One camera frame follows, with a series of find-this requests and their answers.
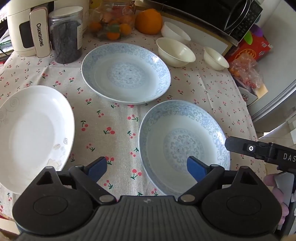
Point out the black microwave oven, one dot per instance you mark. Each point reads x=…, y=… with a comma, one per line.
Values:
x=229, y=19

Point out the glass jar of tangerines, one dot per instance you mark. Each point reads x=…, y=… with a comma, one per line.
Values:
x=111, y=20

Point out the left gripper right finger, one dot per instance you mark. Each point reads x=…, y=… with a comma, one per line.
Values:
x=207, y=177

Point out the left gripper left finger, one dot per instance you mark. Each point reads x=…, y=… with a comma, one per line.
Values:
x=86, y=178

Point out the jar of dark contents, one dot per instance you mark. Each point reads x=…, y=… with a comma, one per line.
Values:
x=66, y=31

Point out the plastic bag of fruit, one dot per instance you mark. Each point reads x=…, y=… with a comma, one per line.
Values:
x=245, y=69

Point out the purple green plush toy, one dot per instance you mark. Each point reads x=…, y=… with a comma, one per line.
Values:
x=255, y=31

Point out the grey refrigerator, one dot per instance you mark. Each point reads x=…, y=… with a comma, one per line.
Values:
x=277, y=67

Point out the blue patterned plate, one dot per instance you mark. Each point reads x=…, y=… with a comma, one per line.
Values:
x=125, y=73
x=169, y=134

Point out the large cream bowl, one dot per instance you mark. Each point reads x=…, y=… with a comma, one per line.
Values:
x=174, y=53

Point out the hand in purple glove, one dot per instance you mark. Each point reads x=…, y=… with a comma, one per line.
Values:
x=269, y=180

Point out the small cream bowl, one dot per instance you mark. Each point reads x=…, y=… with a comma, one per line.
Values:
x=214, y=59

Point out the red cardboard box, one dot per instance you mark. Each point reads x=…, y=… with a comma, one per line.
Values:
x=259, y=47

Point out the white black carton box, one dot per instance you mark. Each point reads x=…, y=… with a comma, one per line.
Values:
x=249, y=94

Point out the large orange on table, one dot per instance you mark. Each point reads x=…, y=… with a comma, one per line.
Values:
x=149, y=22

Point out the white plate with swirl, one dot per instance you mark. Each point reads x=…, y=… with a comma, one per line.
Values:
x=37, y=130

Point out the white bowl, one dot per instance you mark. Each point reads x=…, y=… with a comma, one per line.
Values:
x=172, y=31

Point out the cream Changhong air fryer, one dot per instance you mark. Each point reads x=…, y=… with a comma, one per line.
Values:
x=28, y=24

